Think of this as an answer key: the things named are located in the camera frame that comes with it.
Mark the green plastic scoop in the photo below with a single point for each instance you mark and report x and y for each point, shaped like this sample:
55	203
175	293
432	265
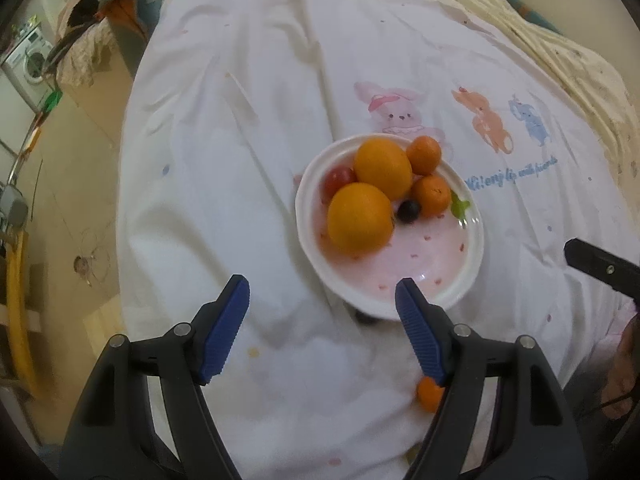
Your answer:
52	100

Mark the white washing machine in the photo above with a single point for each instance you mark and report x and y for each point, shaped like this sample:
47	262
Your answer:
27	65

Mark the pink strawberry-print plate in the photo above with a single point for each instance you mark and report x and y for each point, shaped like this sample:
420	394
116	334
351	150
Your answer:
425	265

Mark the person's right hand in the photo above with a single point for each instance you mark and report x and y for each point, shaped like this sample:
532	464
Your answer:
622	370

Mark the large orange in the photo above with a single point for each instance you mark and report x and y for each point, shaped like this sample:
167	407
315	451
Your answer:
383	167
359	217

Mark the blue pillow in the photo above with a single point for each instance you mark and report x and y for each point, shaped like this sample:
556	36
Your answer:
525	7

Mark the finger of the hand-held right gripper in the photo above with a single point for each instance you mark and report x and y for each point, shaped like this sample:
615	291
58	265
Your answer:
595	262

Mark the floral cloth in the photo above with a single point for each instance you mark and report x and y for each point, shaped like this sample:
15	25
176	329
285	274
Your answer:
82	57

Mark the yellow wooden frame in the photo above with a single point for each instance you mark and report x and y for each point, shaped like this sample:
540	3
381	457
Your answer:
17	320

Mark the small tangerine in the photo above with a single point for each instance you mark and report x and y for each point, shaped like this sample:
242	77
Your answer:
431	195
424	155
430	395

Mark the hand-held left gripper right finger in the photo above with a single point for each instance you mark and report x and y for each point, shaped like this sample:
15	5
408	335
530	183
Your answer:
420	332

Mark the white animal-print bedsheet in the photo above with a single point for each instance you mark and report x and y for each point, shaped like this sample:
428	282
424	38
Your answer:
240	160

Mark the grey-blue cushion with orange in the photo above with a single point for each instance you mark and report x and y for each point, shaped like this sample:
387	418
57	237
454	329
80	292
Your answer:
130	2

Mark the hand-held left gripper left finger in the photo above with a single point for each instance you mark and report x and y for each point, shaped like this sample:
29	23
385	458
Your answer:
225	330

